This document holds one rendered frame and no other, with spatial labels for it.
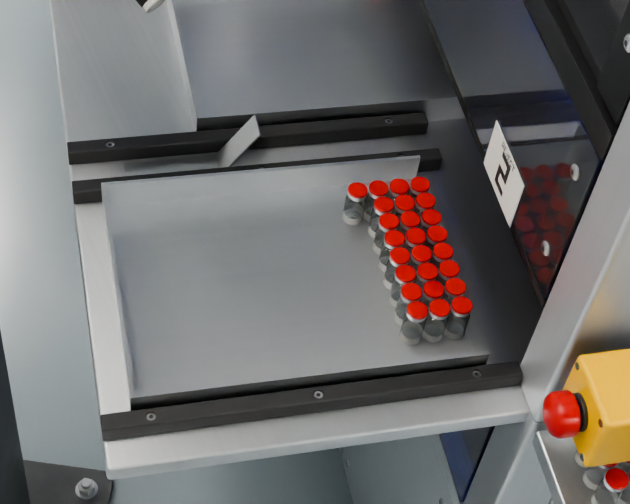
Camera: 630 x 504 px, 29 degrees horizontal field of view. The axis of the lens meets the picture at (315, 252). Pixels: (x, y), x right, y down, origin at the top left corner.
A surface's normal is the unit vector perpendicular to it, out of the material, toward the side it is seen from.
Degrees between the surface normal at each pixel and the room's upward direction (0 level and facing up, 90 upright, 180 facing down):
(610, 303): 90
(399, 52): 0
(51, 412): 0
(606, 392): 0
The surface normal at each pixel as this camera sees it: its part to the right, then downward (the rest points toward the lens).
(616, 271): 0.21, 0.77
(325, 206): 0.10, -0.63
